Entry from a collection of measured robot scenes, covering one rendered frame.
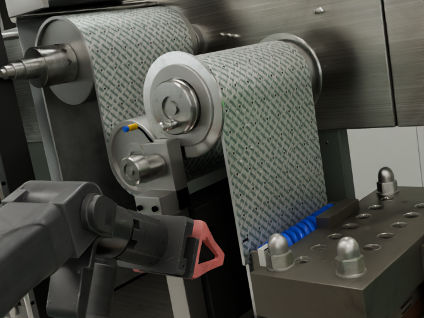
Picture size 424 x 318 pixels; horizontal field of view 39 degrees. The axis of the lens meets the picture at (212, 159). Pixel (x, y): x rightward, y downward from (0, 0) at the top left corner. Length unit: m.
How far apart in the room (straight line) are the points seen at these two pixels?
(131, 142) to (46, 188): 0.37
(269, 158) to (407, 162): 2.81
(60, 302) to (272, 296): 0.29
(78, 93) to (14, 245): 0.54
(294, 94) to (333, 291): 0.34
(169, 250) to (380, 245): 0.30
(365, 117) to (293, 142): 0.17
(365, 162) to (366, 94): 2.73
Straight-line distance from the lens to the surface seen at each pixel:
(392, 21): 1.02
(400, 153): 3.66
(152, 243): 0.68
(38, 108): 1.11
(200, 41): 1.22
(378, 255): 0.80
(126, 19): 1.05
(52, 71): 0.97
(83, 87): 1.00
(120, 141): 0.95
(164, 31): 1.08
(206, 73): 0.79
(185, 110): 0.80
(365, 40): 1.04
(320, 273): 0.76
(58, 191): 0.57
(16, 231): 0.52
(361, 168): 3.80
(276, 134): 0.90
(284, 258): 0.78
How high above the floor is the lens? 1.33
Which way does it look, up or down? 11 degrees down
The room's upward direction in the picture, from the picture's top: 10 degrees counter-clockwise
